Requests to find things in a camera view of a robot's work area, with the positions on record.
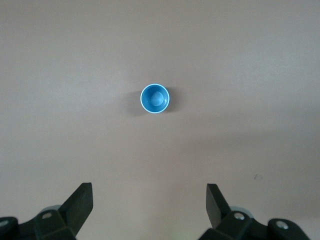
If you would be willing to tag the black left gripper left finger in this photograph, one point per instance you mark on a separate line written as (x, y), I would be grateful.
(62, 220)

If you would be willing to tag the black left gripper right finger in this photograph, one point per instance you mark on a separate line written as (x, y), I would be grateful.
(232, 225)

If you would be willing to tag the blue plastic cup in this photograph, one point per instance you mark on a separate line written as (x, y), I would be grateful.
(155, 98)

